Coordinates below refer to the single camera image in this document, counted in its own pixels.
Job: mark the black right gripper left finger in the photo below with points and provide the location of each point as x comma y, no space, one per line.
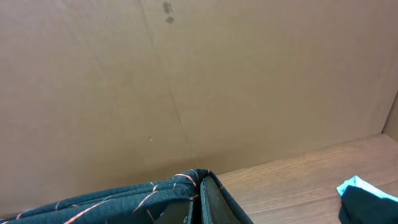
179,212

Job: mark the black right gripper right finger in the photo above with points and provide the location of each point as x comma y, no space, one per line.
217,206

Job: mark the black printed cycling jersey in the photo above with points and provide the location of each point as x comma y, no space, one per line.
139,203

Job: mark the black and light-blue garment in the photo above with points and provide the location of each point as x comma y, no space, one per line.
363,203

